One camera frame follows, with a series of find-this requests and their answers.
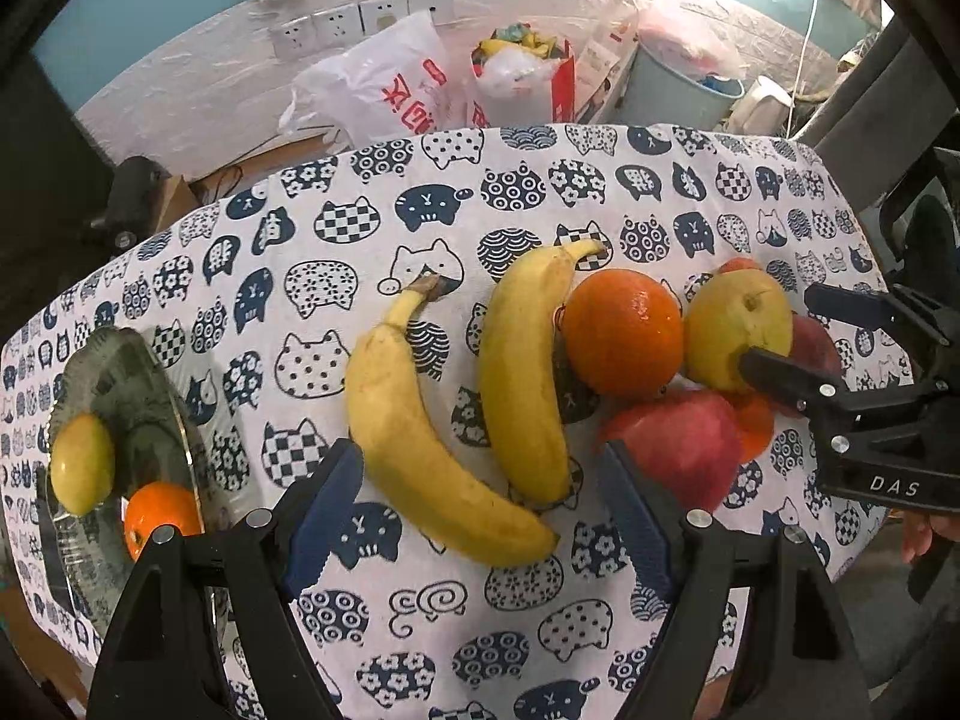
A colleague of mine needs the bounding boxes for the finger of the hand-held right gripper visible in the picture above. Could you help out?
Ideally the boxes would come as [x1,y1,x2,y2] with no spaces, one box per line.
[804,281,950,347]
[739,343,947,432]

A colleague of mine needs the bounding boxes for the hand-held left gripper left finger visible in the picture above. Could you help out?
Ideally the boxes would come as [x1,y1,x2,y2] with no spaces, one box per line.
[86,439,366,720]

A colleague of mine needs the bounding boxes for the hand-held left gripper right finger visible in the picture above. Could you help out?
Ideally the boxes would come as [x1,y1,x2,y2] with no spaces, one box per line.
[596,441,875,720]

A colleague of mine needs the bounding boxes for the red apple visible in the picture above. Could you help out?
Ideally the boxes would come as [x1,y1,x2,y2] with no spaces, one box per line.
[716,257,845,417]
[598,390,743,515]

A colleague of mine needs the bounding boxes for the small orange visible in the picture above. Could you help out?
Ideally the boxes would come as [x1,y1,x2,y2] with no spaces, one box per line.
[731,390,777,464]
[124,481,205,562]

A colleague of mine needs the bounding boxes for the yellow banana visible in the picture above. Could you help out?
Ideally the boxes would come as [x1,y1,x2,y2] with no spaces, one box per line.
[478,238,608,507]
[343,275,562,567]

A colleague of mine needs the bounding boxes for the large orange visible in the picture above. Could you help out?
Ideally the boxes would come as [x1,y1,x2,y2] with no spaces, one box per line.
[562,268,686,400]

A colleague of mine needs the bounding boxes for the glass plate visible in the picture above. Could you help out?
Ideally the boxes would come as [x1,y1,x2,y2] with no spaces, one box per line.
[34,326,226,638]

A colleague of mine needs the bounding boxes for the person's right hand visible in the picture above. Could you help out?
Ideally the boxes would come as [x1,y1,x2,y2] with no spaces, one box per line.
[902,508,942,567]

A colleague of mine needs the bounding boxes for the cat print tablecloth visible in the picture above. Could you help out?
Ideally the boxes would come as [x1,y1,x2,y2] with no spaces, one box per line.
[0,122,912,720]

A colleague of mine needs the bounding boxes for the grey chair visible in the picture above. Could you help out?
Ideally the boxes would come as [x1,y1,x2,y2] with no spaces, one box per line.
[799,15,960,166]

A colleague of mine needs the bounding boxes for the white kettle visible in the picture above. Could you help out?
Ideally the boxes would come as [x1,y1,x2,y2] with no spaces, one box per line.
[731,76,796,137]

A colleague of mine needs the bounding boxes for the grey bin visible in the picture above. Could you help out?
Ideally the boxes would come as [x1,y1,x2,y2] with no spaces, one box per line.
[628,41,747,128]

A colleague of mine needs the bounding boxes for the pink plastic bag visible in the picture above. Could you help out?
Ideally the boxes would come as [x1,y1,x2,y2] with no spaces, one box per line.
[636,4,751,83]

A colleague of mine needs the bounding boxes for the white carton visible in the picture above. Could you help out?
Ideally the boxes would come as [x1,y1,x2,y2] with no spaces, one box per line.
[577,22,638,121]

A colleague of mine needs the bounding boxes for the cardboard box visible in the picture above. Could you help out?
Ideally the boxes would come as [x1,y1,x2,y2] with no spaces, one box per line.
[154,131,353,233]

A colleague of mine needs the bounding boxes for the red shopping bag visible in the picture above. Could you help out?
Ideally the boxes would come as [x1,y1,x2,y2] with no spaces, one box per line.
[469,37,577,128]

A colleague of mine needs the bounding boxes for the dark round object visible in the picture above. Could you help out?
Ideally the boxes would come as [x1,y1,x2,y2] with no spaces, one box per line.
[82,156,162,252]

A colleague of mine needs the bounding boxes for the dark cabinet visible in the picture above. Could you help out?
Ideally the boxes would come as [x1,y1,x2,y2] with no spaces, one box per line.
[0,52,113,346]

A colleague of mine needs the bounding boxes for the white plastic bag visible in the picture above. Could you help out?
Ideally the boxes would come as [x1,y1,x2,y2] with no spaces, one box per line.
[279,10,451,147]

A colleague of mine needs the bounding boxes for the white cable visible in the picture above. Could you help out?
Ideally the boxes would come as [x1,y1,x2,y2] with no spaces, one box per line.
[787,0,826,136]

